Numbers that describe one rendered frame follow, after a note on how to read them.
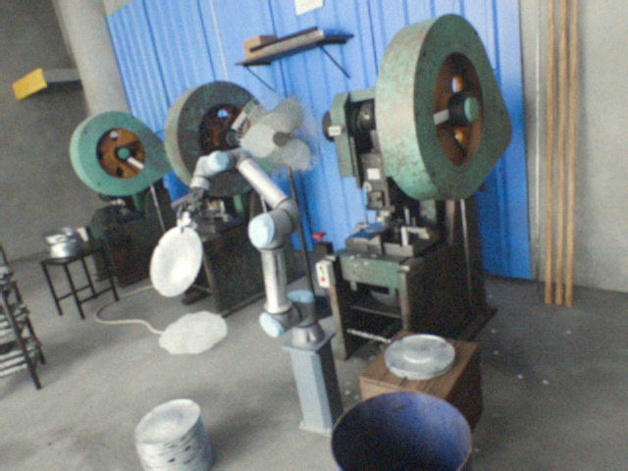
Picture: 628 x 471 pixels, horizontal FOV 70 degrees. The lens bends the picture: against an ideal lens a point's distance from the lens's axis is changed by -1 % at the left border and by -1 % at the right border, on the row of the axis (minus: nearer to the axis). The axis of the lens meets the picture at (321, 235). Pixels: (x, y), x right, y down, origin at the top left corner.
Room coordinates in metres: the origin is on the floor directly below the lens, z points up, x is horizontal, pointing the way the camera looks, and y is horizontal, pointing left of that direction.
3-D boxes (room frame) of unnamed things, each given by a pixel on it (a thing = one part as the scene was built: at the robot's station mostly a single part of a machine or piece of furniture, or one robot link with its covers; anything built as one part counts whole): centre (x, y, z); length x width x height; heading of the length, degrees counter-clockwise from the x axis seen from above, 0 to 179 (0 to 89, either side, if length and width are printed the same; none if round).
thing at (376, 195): (2.38, -0.36, 1.04); 0.17 x 0.15 x 0.30; 135
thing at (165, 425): (1.71, 0.81, 0.25); 0.29 x 0.29 x 0.01
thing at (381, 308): (2.42, -0.39, 0.31); 0.43 x 0.42 x 0.01; 45
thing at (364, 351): (2.32, -0.29, 0.14); 0.59 x 0.10 x 0.05; 135
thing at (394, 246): (2.41, -0.38, 0.68); 0.45 x 0.30 x 0.06; 45
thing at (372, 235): (2.29, -0.26, 0.72); 0.25 x 0.14 x 0.14; 135
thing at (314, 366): (1.86, 0.14, 0.23); 0.19 x 0.19 x 0.45; 55
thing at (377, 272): (2.52, -0.49, 0.83); 0.79 x 0.43 x 1.34; 135
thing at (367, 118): (2.41, -0.38, 1.27); 0.21 x 0.12 x 0.34; 135
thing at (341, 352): (2.70, -0.29, 0.45); 0.92 x 0.12 x 0.90; 135
